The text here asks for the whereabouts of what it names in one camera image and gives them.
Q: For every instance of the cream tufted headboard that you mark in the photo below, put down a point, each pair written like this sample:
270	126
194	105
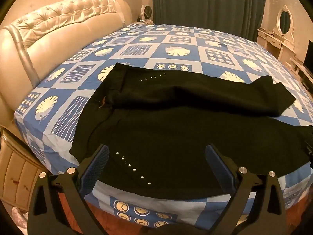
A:
61	36

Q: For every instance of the blue patterned bed sheet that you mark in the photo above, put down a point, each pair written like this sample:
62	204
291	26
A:
156	46

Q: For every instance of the dark screen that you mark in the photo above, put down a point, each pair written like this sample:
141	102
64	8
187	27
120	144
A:
308	52

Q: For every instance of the cream nightstand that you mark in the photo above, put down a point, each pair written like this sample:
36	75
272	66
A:
17	171

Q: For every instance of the pale crumpled cloth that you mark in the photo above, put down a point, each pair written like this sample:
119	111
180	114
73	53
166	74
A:
19	215

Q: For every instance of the dark green curtain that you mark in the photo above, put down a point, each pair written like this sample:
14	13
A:
207	5

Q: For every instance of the black pants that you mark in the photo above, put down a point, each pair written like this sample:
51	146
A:
171	127

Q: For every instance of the small round black mirror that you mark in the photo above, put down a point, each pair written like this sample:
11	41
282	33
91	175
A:
147	12

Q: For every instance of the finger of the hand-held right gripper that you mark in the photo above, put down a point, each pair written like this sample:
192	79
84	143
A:
309	149

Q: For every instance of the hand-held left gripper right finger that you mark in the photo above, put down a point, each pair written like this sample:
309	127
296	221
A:
217	166

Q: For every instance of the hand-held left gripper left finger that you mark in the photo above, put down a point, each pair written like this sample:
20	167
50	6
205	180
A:
96	166

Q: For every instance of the cream wooden furniture frame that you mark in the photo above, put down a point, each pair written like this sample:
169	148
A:
299	66

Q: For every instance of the cream dressing table with mirror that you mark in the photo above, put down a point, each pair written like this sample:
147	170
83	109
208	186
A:
276	44

